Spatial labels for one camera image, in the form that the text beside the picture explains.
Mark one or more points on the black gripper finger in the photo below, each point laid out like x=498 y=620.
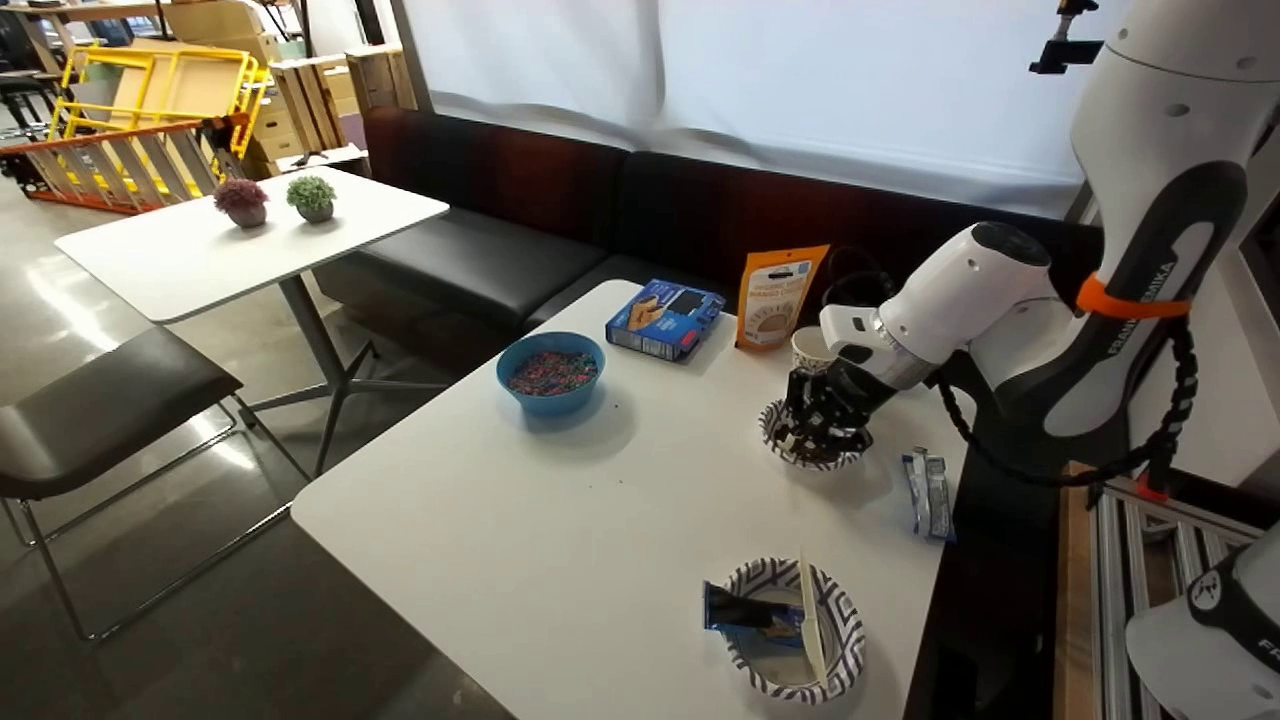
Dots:
x=851 y=443
x=795 y=426

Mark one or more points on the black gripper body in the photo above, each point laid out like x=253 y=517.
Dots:
x=836 y=388

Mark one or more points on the patterned paper bowl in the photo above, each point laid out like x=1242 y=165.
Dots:
x=859 y=455

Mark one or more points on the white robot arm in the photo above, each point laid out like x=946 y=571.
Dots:
x=961 y=301

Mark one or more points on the printed white paper cup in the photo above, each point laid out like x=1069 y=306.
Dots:
x=808 y=350

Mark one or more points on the silver blue foil packet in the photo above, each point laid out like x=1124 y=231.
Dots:
x=931 y=497

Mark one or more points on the orange snack pouch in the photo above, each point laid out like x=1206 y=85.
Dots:
x=777 y=301

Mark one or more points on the blue cookie box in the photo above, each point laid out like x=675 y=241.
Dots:
x=664 y=323

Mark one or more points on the white plastic knife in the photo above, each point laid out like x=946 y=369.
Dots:
x=814 y=624

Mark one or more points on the dark blue wrapper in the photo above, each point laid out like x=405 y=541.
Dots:
x=746 y=618

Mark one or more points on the blue plastic bowl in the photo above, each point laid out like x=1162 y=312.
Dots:
x=550 y=406

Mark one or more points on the multicoloured candy pieces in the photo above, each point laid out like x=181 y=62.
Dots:
x=554 y=373

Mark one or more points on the wooden board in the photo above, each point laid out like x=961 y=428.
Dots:
x=1072 y=601

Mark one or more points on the dark bench backrest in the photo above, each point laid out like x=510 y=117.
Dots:
x=563 y=186

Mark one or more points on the white window blind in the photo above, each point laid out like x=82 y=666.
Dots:
x=664 y=80

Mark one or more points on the black bench seat cushion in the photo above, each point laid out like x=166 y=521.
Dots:
x=465 y=262

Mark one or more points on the wooden drawer cabinet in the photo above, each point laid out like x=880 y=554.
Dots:
x=312 y=101

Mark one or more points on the white side table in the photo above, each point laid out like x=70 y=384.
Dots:
x=173 y=252

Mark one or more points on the orange striped barrier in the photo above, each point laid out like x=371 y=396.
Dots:
x=122 y=165

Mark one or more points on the aluminium frame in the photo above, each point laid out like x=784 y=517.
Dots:
x=1145 y=574

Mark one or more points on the black clamp bracket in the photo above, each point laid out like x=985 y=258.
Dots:
x=1242 y=505

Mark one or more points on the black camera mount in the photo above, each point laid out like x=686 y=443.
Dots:
x=1067 y=55

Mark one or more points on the black metal-frame chair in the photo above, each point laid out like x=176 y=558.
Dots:
x=106 y=403

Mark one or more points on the yellow metal frame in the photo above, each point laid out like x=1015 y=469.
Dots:
x=163 y=58

